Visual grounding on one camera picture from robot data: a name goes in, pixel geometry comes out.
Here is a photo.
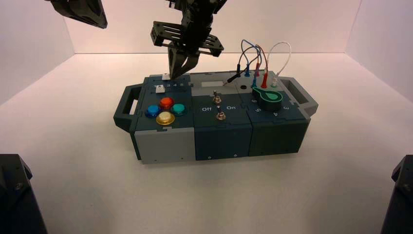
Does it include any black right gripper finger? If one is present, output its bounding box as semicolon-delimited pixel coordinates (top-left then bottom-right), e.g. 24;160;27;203
179;53;201;78
168;46;187;80

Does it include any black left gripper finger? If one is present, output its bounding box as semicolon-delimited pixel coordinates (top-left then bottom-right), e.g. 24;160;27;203
45;0;108;29

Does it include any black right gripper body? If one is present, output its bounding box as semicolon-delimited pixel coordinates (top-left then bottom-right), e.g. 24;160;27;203
150;9;225;58

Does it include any black left robot arm base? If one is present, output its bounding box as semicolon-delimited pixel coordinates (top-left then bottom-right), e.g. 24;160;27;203
0;154;48;234

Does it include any black right robot arm base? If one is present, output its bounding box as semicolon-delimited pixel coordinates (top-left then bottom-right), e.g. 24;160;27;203
380;154;413;234

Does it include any red push button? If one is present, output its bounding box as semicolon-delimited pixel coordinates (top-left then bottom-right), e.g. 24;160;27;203
159;97;175;110

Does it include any teal push button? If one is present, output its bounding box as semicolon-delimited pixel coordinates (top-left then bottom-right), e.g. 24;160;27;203
170;103;188;117

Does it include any blue push button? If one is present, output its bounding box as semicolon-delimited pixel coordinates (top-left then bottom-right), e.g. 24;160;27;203
145;105;161;118

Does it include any yellow push button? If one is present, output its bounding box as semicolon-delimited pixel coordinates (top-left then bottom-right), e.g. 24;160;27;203
156;112;176;126

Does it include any teal and grey task box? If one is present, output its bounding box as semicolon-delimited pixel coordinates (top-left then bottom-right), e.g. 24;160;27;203
113;70;319;165

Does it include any green rotary knob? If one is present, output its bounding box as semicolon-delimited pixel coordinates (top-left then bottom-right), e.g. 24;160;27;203
252;86;284;113

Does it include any black patch cable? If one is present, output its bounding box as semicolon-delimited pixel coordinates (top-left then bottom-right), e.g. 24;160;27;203
223;45;262;86

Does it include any blue patch cable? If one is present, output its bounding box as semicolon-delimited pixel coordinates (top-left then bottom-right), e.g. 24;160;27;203
240;39;262;89

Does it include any red patch cable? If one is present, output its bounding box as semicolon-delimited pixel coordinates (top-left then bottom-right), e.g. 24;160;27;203
254;44;269;89

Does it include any white patch cable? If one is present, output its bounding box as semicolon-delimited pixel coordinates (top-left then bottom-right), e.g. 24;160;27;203
263;41;292;87

